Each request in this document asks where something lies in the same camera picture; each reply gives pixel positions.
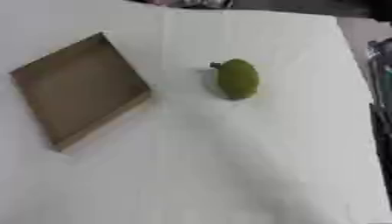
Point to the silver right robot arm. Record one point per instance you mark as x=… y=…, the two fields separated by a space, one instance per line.
x=382 y=87

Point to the green toy mango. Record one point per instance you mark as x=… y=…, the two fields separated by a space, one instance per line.
x=237 y=78

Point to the tan cardboard box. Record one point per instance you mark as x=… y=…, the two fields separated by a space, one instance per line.
x=81 y=87

